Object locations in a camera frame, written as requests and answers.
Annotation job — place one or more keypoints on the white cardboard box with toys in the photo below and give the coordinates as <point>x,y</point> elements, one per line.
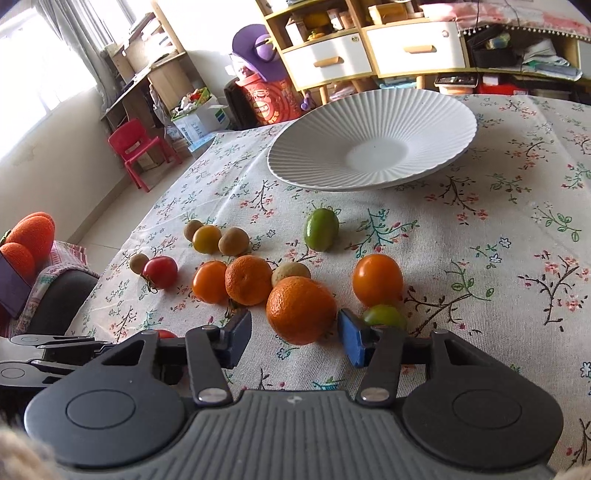
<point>198,115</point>

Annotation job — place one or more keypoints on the pale tan kiwi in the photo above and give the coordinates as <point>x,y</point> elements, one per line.
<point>291,269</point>

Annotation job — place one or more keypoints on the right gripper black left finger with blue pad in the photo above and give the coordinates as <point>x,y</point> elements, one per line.
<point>210,350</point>

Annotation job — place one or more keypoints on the large textured mandarin orange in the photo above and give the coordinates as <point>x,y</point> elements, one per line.
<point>300,310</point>

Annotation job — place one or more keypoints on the small green tomato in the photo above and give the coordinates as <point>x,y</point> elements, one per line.
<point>385,315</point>

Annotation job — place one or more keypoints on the purple plush toy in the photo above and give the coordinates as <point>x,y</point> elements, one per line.
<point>255,47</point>

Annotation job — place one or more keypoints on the brown kiwi back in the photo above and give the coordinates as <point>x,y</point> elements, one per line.
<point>190,228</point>

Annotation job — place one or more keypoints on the orange plush pumpkin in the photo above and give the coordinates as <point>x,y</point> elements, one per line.
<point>27,246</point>

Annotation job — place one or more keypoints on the red tomato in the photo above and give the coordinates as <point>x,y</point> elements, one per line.
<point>160,272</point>
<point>165,334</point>

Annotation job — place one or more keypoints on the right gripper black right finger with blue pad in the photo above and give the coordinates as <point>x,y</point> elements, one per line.
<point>379,349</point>

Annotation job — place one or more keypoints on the oval green tomato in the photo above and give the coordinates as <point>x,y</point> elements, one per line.
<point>321,229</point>

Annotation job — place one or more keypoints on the small brown kiwi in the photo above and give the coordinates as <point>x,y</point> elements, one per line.
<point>137,263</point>

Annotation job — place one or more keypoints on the white ribbed plate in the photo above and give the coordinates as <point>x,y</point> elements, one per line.
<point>373,140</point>

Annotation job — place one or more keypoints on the wooden desk with shelves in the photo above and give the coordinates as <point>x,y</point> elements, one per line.
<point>150,64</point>

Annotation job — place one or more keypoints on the black speaker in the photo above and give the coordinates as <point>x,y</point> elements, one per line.
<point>243,117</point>

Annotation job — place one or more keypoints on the white drawer cabinet with shelves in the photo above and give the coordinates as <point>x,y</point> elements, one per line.
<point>326,42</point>

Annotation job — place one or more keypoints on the red plastic child chair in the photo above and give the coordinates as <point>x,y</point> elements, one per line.
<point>130,141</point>

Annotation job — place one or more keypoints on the yellow orange cherry tomato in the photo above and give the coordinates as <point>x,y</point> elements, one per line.
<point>205,239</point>

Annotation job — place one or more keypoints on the red printed bucket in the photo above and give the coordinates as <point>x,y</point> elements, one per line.
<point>271,101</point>

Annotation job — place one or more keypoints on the low tv console shelf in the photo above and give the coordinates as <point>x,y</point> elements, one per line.
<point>512,60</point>

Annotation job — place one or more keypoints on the smooth orange tomato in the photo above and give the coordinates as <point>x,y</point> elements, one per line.
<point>208,284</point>
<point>377,279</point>

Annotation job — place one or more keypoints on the floral tablecloth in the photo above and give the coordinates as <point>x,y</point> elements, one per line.
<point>495,248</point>

